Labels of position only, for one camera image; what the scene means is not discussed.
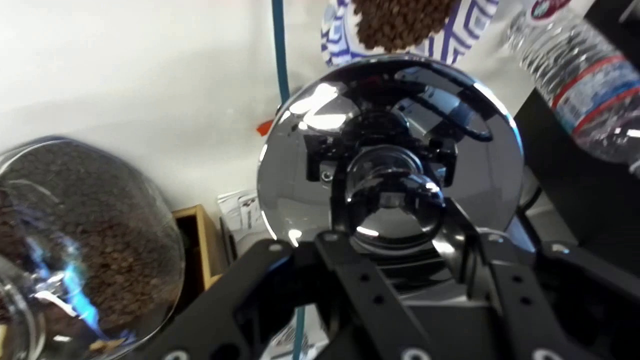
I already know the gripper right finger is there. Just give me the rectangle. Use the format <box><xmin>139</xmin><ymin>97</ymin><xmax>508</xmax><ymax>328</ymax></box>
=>
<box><xmin>442</xmin><ymin>199</ymin><xmax>640</xmax><ymax>360</ymax></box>

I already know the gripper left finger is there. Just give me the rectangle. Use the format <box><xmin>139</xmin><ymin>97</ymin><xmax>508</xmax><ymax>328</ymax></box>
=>
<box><xmin>144</xmin><ymin>165</ymin><xmax>437</xmax><ymax>360</ymax></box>

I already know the silver dome lid with knob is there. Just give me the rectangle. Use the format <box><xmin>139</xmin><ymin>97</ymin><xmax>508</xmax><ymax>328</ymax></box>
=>
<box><xmin>257</xmin><ymin>54</ymin><xmax>525</xmax><ymax>257</ymax></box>

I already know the wooden box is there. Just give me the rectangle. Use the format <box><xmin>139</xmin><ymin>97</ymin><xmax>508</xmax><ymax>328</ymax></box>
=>
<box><xmin>172</xmin><ymin>204</ymin><xmax>227</xmax><ymax>301</ymax></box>

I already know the row of white packets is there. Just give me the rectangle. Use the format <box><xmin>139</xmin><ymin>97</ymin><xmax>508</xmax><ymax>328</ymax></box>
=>
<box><xmin>217</xmin><ymin>189</ymin><xmax>267</xmax><ymax>263</ymax></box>

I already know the glass jar of coffee beans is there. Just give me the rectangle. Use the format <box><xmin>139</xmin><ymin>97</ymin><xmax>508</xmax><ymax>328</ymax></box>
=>
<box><xmin>0</xmin><ymin>136</ymin><xmax>187</xmax><ymax>360</ymax></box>

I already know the clear plastic water bottle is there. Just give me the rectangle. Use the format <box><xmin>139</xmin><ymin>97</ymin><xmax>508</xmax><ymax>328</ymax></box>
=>
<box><xmin>507</xmin><ymin>0</ymin><xmax>640</xmax><ymax>177</ymax></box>

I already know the blue white patterned coffee bag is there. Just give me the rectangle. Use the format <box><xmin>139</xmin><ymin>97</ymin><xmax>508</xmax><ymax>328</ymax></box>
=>
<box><xmin>320</xmin><ymin>0</ymin><xmax>501</xmax><ymax>69</ymax></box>

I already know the teal cable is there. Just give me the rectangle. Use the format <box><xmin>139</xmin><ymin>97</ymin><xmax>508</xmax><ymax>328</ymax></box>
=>
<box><xmin>271</xmin><ymin>0</ymin><xmax>308</xmax><ymax>360</ymax></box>

